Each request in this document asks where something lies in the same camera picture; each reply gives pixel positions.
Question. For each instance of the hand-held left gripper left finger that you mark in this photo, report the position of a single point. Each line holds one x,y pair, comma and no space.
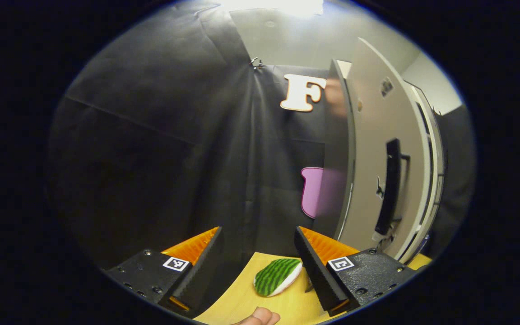
201,271

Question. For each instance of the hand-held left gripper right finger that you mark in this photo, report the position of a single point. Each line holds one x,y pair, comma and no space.
316,275

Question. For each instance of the white shoe cabinet door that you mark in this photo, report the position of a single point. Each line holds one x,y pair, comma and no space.
368,158

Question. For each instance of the white and grey shoe cabinet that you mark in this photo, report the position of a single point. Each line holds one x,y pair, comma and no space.
336,135

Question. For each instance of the green striped plush toy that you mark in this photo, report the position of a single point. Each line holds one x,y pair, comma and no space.
278,276

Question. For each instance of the black backdrop cloth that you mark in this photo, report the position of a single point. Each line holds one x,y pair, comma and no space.
151,135
461,158

